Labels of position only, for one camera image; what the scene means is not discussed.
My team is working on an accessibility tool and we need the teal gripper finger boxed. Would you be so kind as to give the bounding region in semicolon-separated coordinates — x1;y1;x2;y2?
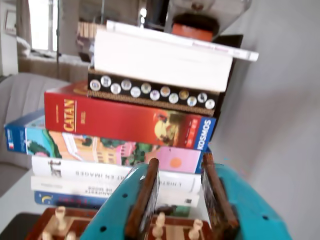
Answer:
79;157;161;240
200;152;294;240

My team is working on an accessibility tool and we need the wooden folding chess board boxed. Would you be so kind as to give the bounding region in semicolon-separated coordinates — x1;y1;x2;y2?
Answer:
24;207;213;240

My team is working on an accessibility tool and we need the light wooden bishop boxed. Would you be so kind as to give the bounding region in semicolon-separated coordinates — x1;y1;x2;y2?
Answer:
152;211;167;240

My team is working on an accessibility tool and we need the white Histoire de l'Art book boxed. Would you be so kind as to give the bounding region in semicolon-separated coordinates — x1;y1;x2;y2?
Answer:
31;156;203;193

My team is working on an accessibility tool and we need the light wooden rook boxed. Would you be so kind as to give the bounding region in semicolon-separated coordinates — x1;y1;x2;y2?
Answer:
187;218;205;240
54;206;67;232

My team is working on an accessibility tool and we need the blue illustrated book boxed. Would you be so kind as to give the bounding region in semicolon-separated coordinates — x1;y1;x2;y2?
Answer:
33;190;201;218

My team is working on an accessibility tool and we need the white Manifeste de Mode book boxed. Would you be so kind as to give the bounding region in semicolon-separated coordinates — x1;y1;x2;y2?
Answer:
30;176;201;201

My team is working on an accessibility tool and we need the colourful illustrated puzzle box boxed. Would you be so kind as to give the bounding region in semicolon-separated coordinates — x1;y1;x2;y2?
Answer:
4;108;213;175

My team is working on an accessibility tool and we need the red Catan game box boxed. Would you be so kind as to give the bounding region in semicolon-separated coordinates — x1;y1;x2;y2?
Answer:
44;81;217;152

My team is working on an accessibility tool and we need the dark grey mat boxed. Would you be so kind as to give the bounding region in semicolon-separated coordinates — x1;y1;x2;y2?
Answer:
0;212;42;240

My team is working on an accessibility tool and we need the black box with coin pictures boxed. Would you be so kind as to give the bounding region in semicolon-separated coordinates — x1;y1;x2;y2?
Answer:
87;67;226;117

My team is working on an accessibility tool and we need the grey sofa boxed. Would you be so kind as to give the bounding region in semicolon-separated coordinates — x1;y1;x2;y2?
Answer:
0;72;73;198

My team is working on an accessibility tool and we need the thick white book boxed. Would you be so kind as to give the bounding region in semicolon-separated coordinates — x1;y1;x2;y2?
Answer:
93;28;235;92

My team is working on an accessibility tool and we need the thin white book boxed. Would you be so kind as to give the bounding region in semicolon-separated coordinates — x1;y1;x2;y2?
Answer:
106;19;260;62

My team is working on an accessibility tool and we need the black flat panel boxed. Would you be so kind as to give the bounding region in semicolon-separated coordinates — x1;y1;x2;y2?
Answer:
214;34;244;50

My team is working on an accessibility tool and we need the orange box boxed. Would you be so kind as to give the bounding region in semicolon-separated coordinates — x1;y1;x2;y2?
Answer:
172;22;215;42

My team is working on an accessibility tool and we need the thin black stand pole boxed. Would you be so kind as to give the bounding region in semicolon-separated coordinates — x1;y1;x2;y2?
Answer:
56;0;62;73

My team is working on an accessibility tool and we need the black rounded object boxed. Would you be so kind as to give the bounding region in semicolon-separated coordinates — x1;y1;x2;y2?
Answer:
172;12;222;36

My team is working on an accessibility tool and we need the beige curtain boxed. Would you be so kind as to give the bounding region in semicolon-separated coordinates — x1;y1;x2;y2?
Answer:
16;0;32;46

